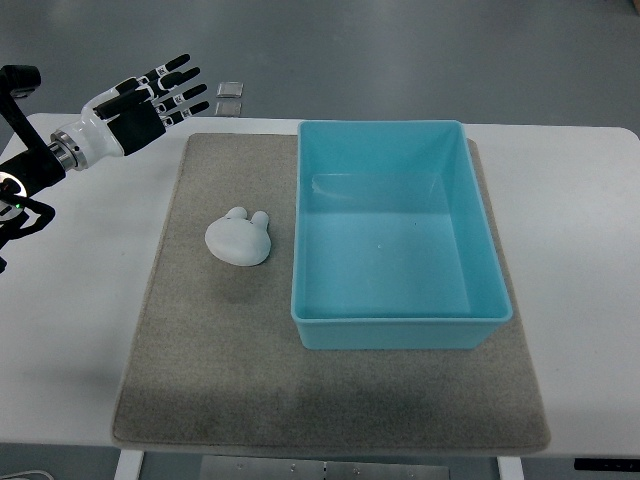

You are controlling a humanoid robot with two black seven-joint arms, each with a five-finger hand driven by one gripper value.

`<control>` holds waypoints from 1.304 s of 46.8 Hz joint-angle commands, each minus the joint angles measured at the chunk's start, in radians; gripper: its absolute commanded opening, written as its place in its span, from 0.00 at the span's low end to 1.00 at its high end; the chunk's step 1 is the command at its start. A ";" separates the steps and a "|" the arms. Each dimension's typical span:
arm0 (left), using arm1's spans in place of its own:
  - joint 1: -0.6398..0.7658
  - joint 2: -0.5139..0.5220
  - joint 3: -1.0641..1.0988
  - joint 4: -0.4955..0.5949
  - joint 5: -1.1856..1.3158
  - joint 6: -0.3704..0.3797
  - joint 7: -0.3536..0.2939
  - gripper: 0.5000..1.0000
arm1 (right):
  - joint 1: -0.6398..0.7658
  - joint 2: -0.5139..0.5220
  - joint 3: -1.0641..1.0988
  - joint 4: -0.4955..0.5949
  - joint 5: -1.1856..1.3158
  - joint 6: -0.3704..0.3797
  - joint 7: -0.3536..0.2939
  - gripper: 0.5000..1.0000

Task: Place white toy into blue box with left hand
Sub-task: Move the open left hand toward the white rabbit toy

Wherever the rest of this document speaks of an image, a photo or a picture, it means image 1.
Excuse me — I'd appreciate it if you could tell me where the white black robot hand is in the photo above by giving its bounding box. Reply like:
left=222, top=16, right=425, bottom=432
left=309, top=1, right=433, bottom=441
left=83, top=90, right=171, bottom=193
left=67, top=54, right=210, bottom=165

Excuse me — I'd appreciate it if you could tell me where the white bunny toy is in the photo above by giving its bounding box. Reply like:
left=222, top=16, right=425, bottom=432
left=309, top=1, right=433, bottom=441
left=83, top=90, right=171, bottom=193
left=205, top=206, right=272, bottom=267

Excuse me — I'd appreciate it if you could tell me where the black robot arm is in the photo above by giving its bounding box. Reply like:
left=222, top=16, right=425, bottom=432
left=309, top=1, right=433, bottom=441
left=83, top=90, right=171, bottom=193
left=1, top=54, right=209, bottom=245

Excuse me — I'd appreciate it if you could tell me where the blue plastic box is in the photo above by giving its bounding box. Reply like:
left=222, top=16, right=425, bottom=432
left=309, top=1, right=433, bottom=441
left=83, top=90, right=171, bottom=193
left=291, top=120, right=514, bottom=350

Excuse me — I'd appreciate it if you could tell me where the lower metal floor plate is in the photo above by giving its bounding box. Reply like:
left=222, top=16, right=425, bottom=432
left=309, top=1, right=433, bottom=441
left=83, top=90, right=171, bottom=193
left=214, top=101, right=242, bottom=118

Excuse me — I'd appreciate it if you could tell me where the grey felt mat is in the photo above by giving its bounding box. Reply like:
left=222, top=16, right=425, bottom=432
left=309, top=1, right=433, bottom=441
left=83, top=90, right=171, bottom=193
left=112, top=134, right=550, bottom=457

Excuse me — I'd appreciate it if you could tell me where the white left table leg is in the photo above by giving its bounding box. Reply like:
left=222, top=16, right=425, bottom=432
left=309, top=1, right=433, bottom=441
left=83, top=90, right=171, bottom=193
left=113, top=450, right=145, bottom=480

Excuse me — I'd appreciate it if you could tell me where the white table leg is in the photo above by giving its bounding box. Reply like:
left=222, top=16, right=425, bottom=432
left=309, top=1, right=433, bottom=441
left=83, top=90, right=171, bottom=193
left=113, top=450, right=145, bottom=480
left=497, top=456, right=525, bottom=480

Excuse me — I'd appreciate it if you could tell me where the metal table crossbar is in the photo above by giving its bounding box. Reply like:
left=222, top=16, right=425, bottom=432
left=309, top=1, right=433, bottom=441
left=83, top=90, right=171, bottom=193
left=199, top=456, right=450, bottom=480

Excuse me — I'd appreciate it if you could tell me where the white right table leg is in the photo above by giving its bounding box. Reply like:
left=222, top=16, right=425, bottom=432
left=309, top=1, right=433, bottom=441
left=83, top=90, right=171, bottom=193
left=497, top=456, right=525, bottom=480

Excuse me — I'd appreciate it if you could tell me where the black table control panel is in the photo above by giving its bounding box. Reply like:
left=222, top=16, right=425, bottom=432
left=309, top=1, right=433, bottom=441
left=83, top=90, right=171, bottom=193
left=574, top=458, right=640, bottom=473

